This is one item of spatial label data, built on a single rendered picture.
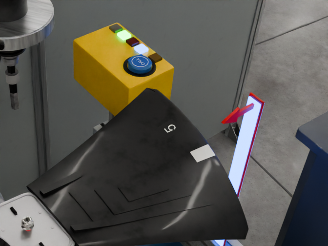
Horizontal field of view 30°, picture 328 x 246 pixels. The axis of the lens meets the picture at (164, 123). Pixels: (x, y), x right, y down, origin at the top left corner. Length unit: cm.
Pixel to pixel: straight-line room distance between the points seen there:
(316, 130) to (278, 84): 170
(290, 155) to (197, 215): 177
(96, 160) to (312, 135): 47
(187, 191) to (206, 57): 133
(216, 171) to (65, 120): 102
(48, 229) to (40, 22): 27
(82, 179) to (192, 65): 134
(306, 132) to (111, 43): 37
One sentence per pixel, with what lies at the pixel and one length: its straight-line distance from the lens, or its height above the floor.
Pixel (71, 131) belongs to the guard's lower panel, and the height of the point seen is 45.
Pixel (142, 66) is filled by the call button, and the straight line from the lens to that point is 101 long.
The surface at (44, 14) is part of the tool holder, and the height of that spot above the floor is 145.
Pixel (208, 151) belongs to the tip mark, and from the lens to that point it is 77.
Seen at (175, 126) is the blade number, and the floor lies 118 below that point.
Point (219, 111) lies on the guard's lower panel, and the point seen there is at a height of 18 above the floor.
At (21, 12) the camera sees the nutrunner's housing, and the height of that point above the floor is 146.
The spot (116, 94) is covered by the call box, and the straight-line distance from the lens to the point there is 102.
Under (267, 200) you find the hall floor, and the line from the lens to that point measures 229.
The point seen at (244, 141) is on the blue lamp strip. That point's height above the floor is 111.
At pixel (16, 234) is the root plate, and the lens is 65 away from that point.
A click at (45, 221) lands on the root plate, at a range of 66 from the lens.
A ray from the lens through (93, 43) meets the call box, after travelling 107.
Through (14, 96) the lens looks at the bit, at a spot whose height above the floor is 137.
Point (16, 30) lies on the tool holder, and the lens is 45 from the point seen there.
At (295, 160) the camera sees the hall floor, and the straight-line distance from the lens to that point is 246.
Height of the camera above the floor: 171
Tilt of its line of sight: 44 degrees down
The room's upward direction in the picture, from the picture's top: 7 degrees clockwise
